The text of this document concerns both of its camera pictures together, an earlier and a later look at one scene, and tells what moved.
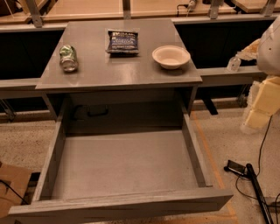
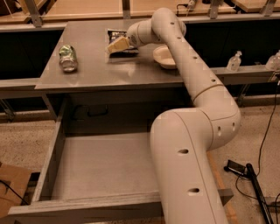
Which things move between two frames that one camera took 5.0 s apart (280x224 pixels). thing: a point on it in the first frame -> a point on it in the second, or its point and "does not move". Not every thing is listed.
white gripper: x=269 y=51 -> x=135 y=36
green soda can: x=68 y=58 does not move
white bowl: x=171 y=57 does not move
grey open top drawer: x=115 y=174 does not move
